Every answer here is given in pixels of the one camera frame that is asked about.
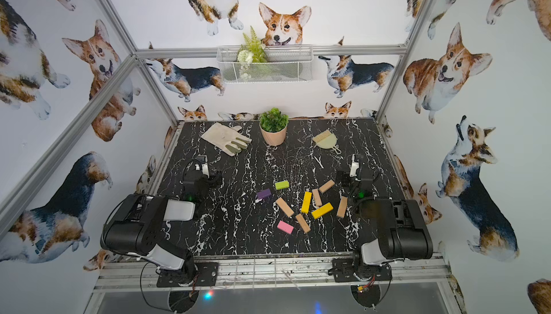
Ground purple block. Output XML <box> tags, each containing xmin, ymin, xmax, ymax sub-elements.
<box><xmin>256</xmin><ymin>189</ymin><xmax>272</xmax><ymax>199</ymax></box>

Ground wooden block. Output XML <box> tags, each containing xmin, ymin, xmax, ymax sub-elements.
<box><xmin>295</xmin><ymin>214</ymin><xmax>311</xmax><ymax>234</ymax></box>
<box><xmin>312</xmin><ymin>189</ymin><xmax>323</xmax><ymax>207</ymax></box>
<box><xmin>318</xmin><ymin>180</ymin><xmax>335</xmax><ymax>193</ymax></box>
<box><xmin>337</xmin><ymin>196</ymin><xmax>348</xmax><ymax>219</ymax></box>
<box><xmin>275</xmin><ymin>197</ymin><xmax>294</xmax><ymax>217</ymax></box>

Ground green block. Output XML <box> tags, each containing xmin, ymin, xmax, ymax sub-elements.
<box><xmin>275</xmin><ymin>181</ymin><xmax>290</xmax><ymax>191</ymax></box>

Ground pink block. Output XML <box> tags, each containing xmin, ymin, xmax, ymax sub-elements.
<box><xmin>277</xmin><ymin>221</ymin><xmax>294</xmax><ymax>234</ymax></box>

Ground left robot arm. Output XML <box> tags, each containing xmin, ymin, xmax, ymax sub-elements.
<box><xmin>100</xmin><ymin>156</ymin><xmax>221</xmax><ymax>288</ymax></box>

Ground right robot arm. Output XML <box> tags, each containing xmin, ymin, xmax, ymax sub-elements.
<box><xmin>328</xmin><ymin>154</ymin><xmax>433</xmax><ymax>283</ymax></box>

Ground slanted yellow block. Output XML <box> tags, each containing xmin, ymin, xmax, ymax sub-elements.
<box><xmin>311</xmin><ymin>203</ymin><xmax>334</xmax><ymax>219</ymax></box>

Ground beige work glove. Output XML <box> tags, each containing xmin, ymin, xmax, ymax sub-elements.
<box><xmin>201</xmin><ymin>123</ymin><xmax>252</xmax><ymax>156</ymax></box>

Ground green dustpan brush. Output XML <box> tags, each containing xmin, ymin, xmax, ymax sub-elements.
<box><xmin>312</xmin><ymin>130</ymin><xmax>342</xmax><ymax>155</ymax></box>

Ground wooden block bottom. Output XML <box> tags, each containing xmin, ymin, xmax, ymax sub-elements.
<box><xmin>295</xmin><ymin>214</ymin><xmax>311</xmax><ymax>234</ymax></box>

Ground potted green plant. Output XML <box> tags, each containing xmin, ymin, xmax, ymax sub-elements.
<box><xmin>260</xmin><ymin>107</ymin><xmax>289</xmax><ymax>146</ymax></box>

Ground fern with white flower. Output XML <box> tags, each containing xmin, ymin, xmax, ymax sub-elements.
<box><xmin>237</xmin><ymin>27</ymin><xmax>269</xmax><ymax>81</ymax></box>

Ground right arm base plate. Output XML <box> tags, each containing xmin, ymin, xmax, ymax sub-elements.
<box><xmin>327</xmin><ymin>259</ymin><xmax>393</xmax><ymax>282</ymax></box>

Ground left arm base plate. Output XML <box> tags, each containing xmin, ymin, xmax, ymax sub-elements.
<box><xmin>156</xmin><ymin>262</ymin><xmax>220</xmax><ymax>288</ymax></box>

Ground aluminium front rail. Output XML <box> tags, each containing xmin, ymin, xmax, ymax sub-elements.
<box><xmin>93</xmin><ymin>254</ymin><xmax>451</xmax><ymax>292</ymax></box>

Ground white wire basket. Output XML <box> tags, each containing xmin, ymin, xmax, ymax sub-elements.
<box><xmin>217</xmin><ymin>46</ymin><xmax>314</xmax><ymax>84</ymax></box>

